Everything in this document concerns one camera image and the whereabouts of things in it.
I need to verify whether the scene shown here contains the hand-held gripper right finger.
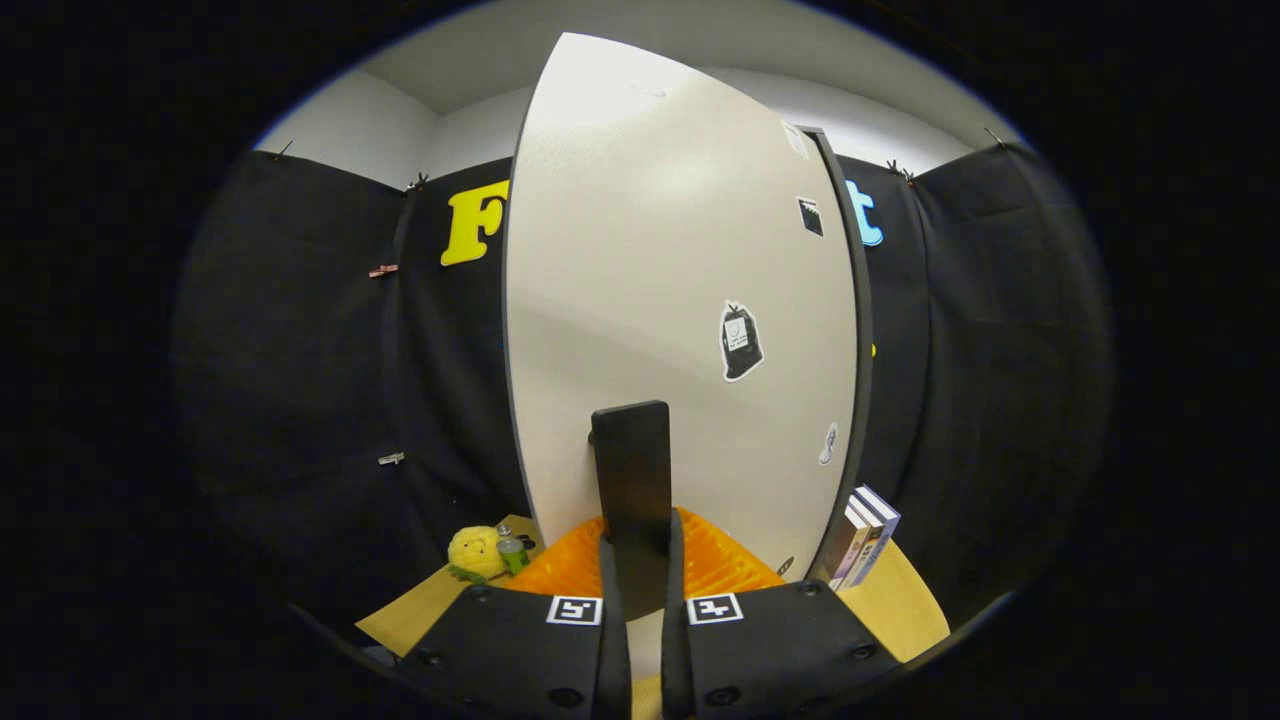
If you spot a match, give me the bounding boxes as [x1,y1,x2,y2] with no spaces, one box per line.
[660,507,901,720]

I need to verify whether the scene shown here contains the beige shoe cabinet door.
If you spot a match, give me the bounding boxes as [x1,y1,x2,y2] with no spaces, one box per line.
[503,32,861,681]

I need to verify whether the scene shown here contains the black backdrop cloth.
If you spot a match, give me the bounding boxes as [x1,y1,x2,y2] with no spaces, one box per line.
[170,140,1116,641]

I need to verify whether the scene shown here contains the green drink bottle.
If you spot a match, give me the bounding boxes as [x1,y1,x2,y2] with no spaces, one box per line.
[495,523,533,576]

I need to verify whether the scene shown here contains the grey shoe cabinet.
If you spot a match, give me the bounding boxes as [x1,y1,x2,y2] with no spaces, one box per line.
[800,125,877,586]

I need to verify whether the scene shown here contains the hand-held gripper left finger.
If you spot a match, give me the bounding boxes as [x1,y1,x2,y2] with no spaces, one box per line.
[400,515,633,720]

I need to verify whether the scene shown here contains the black door handle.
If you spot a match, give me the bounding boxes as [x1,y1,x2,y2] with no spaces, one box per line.
[590,400,673,621]

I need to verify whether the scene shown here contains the yellow pineapple plush toy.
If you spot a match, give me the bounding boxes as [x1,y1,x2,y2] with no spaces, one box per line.
[447,526,509,584]

